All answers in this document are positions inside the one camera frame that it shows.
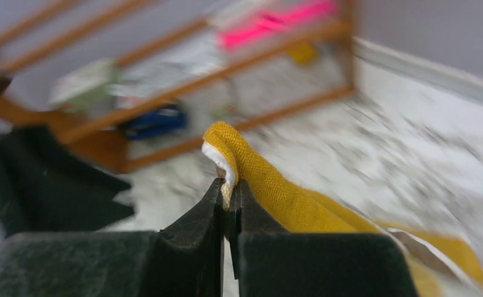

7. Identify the yellow object on shelf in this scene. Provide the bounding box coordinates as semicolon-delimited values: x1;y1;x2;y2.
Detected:
285;41;320;65

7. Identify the wooden shelf rack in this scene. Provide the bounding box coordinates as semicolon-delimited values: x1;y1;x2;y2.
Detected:
0;1;356;173

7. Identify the yellow towel white trim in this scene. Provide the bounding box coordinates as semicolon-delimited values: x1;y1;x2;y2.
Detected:
201;121;483;296

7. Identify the pink plastic tool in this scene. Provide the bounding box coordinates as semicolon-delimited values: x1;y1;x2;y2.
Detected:
208;1;337;52

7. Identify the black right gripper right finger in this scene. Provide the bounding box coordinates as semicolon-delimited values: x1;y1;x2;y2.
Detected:
228;180;417;296

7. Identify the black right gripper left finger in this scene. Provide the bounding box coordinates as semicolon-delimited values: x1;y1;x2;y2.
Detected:
0;178;224;296

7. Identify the green stapler box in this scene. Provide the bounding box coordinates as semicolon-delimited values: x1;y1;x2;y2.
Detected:
48;58;118;113

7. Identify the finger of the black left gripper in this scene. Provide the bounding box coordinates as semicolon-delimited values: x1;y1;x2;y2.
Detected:
0;126;135;235

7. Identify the blue pen pack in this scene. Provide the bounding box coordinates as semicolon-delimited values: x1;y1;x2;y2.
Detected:
118;104;188;140

